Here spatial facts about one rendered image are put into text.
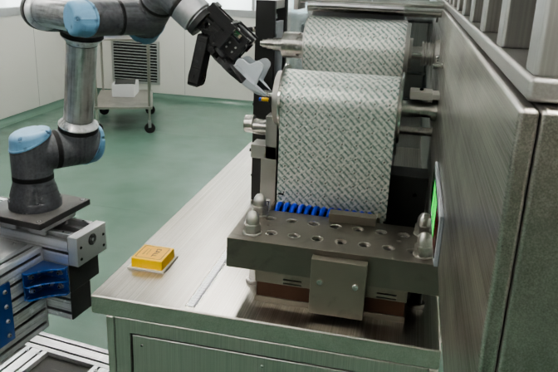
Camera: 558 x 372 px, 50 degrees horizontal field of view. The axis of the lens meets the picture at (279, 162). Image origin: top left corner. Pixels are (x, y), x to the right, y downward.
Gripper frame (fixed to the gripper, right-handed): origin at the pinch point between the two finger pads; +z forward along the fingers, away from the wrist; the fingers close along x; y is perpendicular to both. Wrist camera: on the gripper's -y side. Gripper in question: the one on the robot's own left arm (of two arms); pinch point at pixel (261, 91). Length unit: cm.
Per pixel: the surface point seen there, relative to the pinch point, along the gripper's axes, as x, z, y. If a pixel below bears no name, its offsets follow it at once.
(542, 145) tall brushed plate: -88, 19, 36
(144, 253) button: -15.3, 5.7, -39.4
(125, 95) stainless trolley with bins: 425, -125, -234
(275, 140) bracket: 2.8, 9.3, -6.9
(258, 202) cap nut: -12.5, 15.4, -13.4
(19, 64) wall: 406, -223, -280
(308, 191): -4.4, 21.8, -7.3
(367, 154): -4.4, 24.7, 7.5
